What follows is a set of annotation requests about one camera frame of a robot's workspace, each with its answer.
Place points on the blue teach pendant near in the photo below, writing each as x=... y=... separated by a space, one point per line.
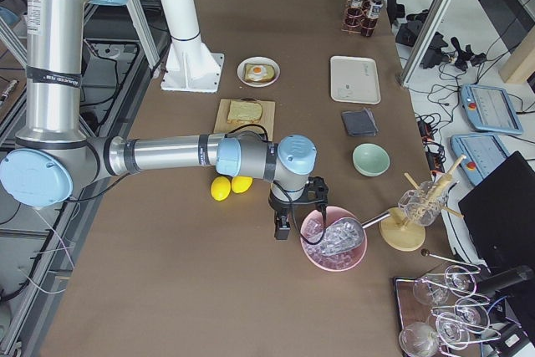
x=484 y=153

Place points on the clear glass mug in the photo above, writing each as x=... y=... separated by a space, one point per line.
x=423 y=205

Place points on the blue teach pendant far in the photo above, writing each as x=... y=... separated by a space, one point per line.
x=490 y=109

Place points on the wooden cutting board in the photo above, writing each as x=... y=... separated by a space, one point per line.
x=263 y=126

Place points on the blue teach pendant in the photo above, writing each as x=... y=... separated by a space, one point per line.
x=490 y=109
x=484 y=153

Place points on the grey folded cloth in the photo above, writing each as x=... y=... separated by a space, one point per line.
x=360 y=123

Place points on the aluminium frame post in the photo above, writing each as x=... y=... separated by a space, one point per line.
x=435 y=15

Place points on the yellow lemon near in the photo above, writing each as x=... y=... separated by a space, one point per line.
x=220 y=188

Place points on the cream rabbit tray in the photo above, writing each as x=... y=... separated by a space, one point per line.
x=354 y=80

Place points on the green ceramic bowl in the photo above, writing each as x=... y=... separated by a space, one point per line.
x=370 y=160

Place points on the bread slice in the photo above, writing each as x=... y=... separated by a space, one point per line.
x=270 y=74
x=244 y=112

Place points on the fried egg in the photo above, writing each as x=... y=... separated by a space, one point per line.
x=255 y=72

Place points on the copper wire bottle rack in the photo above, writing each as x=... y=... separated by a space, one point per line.
x=354 y=25

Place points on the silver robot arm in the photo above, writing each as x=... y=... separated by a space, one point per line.
x=53 y=159

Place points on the metal ice scoop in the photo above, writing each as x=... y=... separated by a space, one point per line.
x=345 y=234

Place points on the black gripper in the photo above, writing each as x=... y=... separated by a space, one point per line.
x=280 y=206

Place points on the white round plate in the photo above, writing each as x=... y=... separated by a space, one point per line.
x=257 y=60

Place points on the pink ice bowl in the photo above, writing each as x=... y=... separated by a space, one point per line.
x=313 y=230

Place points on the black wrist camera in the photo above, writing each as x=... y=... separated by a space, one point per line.
x=317 y=190

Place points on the wine glass rack tray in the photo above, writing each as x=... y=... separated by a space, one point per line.
x=442 y=314

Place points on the yellow lemon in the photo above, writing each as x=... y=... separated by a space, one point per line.
x=241 y=184
x=220 y=188

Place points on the yellow lemon far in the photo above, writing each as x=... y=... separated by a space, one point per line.
x=241 y=184

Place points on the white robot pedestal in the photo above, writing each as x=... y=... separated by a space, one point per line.
x=190 y=65

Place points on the black laptop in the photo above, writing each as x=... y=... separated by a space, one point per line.
x=499 y=214

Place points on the wooden cup tree stand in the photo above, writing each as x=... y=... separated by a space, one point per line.
x=404 y=235

